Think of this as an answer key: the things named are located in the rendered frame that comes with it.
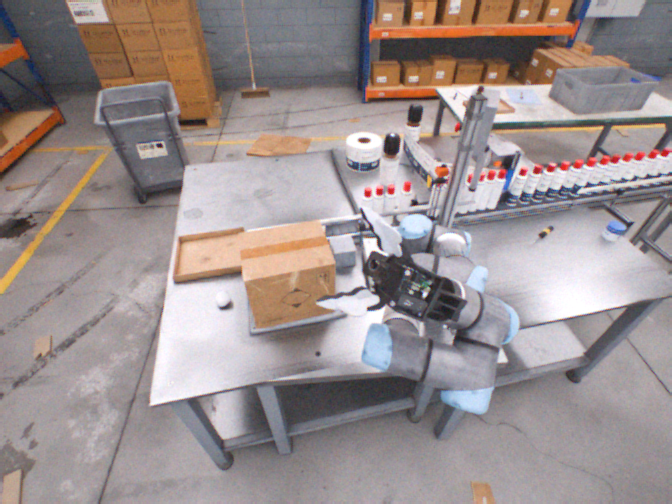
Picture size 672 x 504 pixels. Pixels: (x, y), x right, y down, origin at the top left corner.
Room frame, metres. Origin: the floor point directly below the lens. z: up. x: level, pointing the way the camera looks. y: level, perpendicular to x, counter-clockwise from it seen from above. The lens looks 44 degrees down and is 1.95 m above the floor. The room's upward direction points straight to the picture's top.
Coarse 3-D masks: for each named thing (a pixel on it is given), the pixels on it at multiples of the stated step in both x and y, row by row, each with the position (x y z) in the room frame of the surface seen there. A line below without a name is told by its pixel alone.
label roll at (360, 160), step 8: (352, 136) 1.91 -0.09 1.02; (360, 136) 1.91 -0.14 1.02; (368, 136) 1.91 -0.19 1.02; (376, 136) 1.91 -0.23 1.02; (352, 144) 1.82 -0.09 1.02; (360, 144) 1.82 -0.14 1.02; (368, 144) 1.82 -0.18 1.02; (376, 144) 1.82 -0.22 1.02; (352, 152) 1.79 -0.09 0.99; (360, 152) 1.77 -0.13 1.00; (368, 152) 1.77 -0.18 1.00; (376, 152) 1.79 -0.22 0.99; (352, 160) 1.79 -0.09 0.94; (360, 160) 1.77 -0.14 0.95; (368, 160) 1.77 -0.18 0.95; (376, 160) 1.80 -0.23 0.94; (352, 168) 1.79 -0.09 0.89; (360, 168) 1.77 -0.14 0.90; (368, 168) 1.77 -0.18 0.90; (376, 168) 1.80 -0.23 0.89
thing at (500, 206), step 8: (504, 200) 1.49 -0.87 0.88; (544, 200) 1.49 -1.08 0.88; (560, 200) 1.49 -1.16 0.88; (568, 200) 1.50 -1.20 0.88; (496, 208) 1.43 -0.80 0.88; (504, 208) 1.43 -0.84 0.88; (512, 208) 1.43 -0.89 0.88; (456, 216) 1.36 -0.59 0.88; (336, 224) 1.30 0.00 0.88; (344, 224) 1.30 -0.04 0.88; (352, 224) 1.30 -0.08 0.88; (392, 224) 1.30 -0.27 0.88; (328, 232) 1.24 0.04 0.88; (336, 232) 1.24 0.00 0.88; (344, 232) 1.24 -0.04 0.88; (352, 232) 1.24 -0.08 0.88
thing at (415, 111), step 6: (414, 108) 1.95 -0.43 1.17; (420, 108) 1.95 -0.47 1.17; (408, 114) 1.97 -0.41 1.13; (414, 114) 1.94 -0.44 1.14; (420, 114) 1.95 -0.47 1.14; (408, 120) 1.97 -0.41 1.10; (414, 120) 1.95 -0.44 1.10; (420, 120) 1.96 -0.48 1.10; (408, 126) 1.95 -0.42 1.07; (414, 126) 1.96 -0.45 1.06; (420, 126) 1.96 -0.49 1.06; (414, 132) 1.94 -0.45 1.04; (414, 138) 1.94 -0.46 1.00; (402, 150) 1.99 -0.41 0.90
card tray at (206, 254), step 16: (192, 240) 1.24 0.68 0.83; (208, 240) 1.24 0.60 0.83; (224, 240) 1.24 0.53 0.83; (176, 256) 1.10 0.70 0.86; (192, 256) 1.13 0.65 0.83; (208, 256) 1.13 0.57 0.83; (224, 256) 1.13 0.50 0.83; (240, 256) 1.13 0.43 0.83; (176, 272) 1.03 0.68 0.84; (192, 272) 1.00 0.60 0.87; (208, 272) 1.01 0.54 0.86; (224, 272) 1.02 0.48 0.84
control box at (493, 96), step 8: (488, 96) 1.30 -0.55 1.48; (496, 96) 1.30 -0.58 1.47; (488, 104) 1.23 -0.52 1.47; (496, 104) 1.23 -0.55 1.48; (488, 112) 1.21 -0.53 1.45; (496, 112) 1.21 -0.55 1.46; (488, 120) 1.21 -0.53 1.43; (480, 128) 1.22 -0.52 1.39; (488, 128) 1.21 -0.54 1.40; (480, 136) 1.21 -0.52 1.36; (488, 136) 1.21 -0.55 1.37; (480, 144) 1.21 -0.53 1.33; (480, 152) 1.21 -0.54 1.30
